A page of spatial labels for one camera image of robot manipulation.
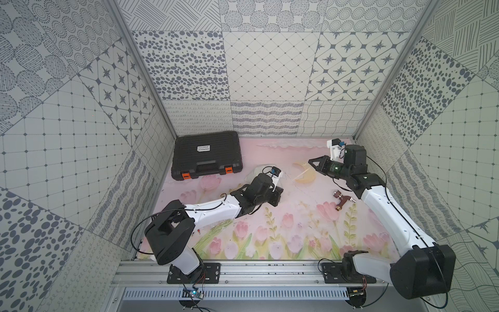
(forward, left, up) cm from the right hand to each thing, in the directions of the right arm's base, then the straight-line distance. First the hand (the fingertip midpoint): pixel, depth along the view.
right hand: (310, 162), depth 79 cm
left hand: (-5, +12, -9) cm, 16 cm away
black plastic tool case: (+20, +52, -18) cm, 58 cm away
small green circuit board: (-43, +44, -24) cm, 66 cm away
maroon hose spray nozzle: (-5, -20, -22) cm, 30 cm away
